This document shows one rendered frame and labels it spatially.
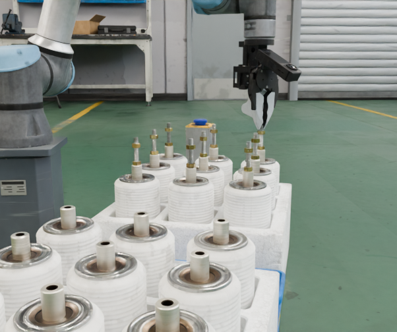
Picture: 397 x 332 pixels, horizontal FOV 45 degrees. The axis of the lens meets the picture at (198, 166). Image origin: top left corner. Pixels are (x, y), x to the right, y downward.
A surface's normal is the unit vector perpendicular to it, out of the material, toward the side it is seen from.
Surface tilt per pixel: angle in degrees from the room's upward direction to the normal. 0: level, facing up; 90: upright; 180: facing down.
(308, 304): 0
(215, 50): 90
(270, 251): 90
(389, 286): 0
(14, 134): 72
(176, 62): 90
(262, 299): 0
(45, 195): 90
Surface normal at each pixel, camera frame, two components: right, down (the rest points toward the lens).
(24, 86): 0.58, 0.18
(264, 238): -0.23, 0.21
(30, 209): 0.06, 0.22
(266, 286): 0.00, -0.98
